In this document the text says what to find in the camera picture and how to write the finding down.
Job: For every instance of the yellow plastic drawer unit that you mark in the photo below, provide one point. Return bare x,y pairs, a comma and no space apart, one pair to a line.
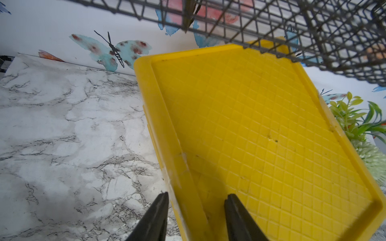
229,120

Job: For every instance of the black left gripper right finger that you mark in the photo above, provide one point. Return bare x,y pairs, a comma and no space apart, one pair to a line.
240,224

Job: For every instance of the green plant in white pot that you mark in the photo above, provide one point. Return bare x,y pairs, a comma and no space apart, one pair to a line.
359,125

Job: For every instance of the black wire wall basket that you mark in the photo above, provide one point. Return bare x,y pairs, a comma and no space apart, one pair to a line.
343,37

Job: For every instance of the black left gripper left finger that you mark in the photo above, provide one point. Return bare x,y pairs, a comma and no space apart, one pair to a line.
153,225

